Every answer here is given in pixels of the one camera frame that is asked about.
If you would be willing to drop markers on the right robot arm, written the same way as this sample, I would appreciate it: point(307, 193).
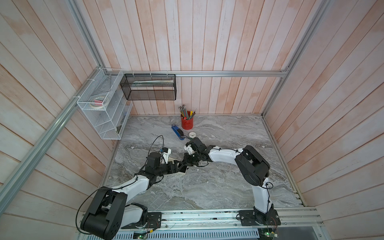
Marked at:
point(253, 167)

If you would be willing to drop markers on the green sticker roll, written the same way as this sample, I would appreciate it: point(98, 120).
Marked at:
point(192, 135)

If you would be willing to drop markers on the white wire wall shelf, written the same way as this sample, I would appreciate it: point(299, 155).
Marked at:
point(109, 122)

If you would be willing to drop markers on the black mesh wall basket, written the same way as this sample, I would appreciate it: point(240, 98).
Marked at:
point(149, 87)

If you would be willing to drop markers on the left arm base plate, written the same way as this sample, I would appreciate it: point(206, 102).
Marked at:
point(149, 221)

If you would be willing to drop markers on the tape roll on shelf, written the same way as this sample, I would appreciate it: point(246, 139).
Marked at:
point(99, 102)

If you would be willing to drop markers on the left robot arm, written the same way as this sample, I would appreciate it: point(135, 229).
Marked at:
point(110, 208)

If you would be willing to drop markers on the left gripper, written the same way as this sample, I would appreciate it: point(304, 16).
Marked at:
point(171, 170)

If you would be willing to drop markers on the pens in cup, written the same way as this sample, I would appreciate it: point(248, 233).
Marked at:
point(185, 114)

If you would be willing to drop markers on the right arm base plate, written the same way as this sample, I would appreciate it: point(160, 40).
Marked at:
point(257, 218)

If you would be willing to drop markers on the aluminium front rail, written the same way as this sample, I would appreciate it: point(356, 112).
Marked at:
point(228, 219)

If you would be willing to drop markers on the red pen holder cup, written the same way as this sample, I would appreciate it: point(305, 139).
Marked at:
point(187, 124)

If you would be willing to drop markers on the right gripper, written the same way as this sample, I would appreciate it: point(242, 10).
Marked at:
point(186, 160)

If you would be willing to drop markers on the cream jewelry box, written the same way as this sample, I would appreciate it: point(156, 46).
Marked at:
point(177, 167)

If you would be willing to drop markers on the blue stapler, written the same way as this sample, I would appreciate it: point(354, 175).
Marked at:
point(178, 131)

